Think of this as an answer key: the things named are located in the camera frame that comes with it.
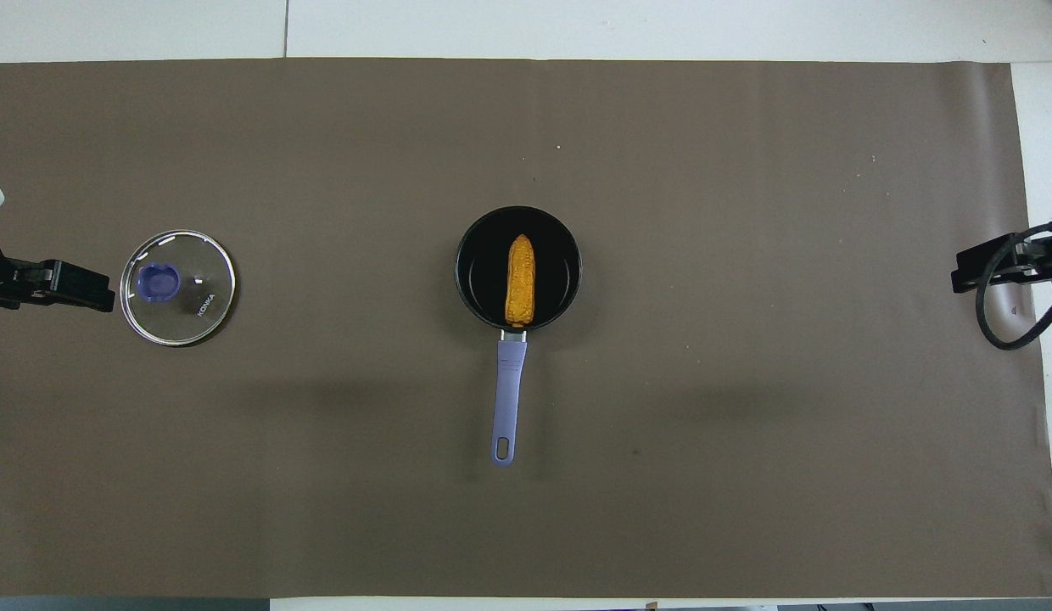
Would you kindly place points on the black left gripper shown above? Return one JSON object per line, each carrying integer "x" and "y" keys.
{"x": 0, "y": 284}

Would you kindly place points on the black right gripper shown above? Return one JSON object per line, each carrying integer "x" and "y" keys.
{"x": 1043, "y": 267}

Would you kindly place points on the glass lid with blue knob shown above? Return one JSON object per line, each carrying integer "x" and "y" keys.
{"x": 159, "y": 284}

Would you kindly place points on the yellow corn cob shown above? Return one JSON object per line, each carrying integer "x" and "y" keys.
{"x": 519, "y": 280}

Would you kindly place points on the brown table mat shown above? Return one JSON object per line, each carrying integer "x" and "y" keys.
{"x": 662, "y": 509}

